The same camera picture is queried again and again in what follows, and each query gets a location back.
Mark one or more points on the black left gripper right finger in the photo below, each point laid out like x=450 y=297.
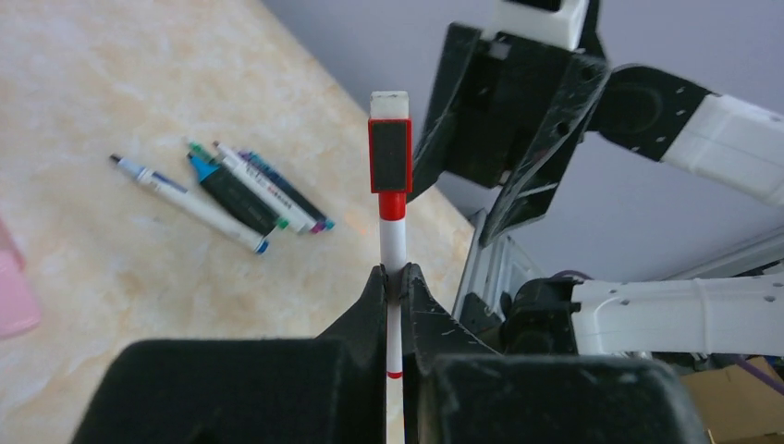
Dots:
x=443 y=383

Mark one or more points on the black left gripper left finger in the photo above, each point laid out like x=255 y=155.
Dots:
x=357 y=407

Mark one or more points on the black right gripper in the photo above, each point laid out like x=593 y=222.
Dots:
x=507 y=113

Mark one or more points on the red capped white pen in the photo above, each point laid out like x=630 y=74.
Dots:
x=390 y=160

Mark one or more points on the black blue highlighter marker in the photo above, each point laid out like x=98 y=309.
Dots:
x=236 y=196

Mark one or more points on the blue capped pen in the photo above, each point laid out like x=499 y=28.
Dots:
x=294 y=193

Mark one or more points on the white grey marker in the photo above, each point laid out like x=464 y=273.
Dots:
x=264 y=188

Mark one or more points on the white pen blue cap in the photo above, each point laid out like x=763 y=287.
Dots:
x=175 y=194

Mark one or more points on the green transparent pen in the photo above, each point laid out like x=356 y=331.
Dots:
x=208 y=156

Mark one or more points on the pink highlighter marker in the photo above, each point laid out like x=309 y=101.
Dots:
x=20 y=311

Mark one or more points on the cardboard box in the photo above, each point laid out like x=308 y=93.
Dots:
x=739 y=403

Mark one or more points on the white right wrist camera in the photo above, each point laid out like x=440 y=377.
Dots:
x=562 y=28

